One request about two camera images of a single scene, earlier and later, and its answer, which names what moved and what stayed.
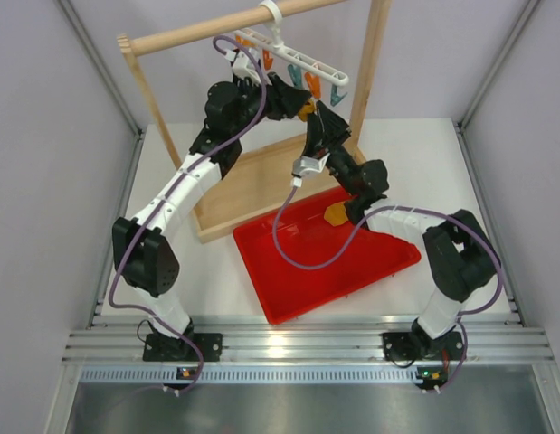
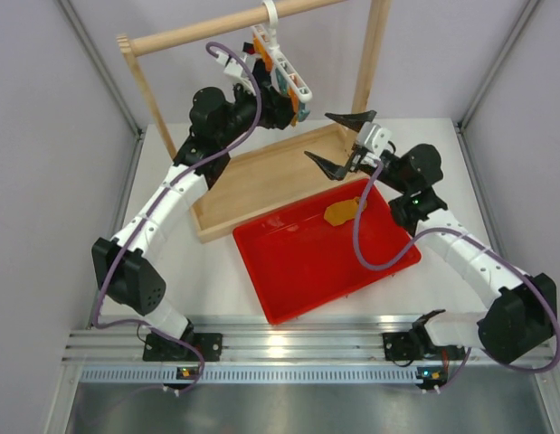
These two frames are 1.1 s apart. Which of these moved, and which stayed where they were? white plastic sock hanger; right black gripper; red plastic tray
Moved: right black gripper; white plastic sock hanger
Stayed: red plastic tray
